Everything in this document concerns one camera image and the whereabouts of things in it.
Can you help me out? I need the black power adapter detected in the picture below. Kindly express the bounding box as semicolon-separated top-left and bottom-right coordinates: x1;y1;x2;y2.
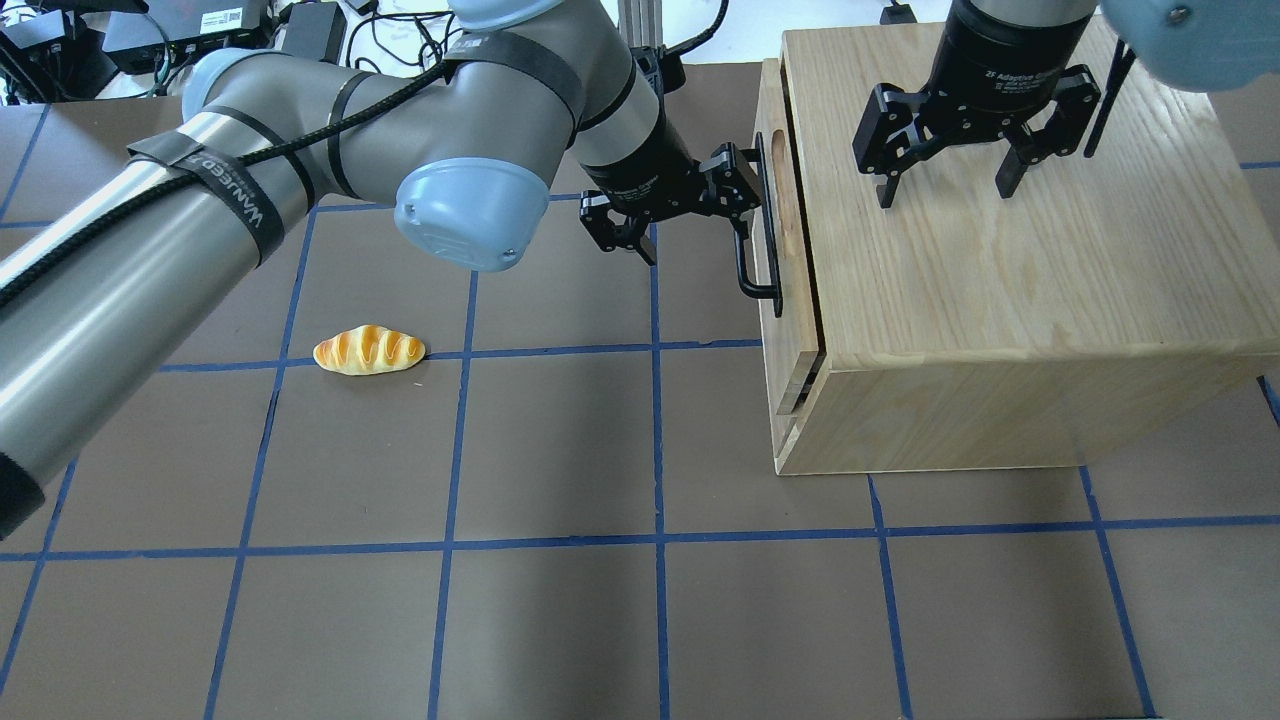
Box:
279;1;347;64

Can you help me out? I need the black drawer handle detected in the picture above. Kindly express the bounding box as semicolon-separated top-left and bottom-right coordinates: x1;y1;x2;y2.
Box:
730;131;785;319

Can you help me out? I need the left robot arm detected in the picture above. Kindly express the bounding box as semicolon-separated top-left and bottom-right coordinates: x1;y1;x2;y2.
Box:
1;1;764;536

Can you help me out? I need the wooden drawer cabinet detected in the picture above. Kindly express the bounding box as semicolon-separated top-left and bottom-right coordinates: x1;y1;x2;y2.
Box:
773;23;1277;475

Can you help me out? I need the toy bread loaf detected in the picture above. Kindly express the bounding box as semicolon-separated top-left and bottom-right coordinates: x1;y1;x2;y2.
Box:
312;324;428;377

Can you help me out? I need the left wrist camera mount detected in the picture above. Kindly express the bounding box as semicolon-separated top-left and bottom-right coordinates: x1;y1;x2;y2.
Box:
630;46;686;100

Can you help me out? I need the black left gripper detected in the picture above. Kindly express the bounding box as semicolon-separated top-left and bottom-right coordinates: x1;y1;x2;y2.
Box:
579;120;762;266

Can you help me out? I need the wooden drawer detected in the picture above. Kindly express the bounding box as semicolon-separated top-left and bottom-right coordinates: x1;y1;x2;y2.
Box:
753;58;823;418

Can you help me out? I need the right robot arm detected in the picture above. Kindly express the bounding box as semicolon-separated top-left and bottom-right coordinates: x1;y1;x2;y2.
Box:
852;1;1279;209

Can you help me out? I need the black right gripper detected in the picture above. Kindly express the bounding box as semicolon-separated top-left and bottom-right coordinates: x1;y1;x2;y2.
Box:
852;1;1101;209

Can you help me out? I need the aluminium frame post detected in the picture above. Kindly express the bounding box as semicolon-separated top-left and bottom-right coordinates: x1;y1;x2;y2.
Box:
616;0;666;47

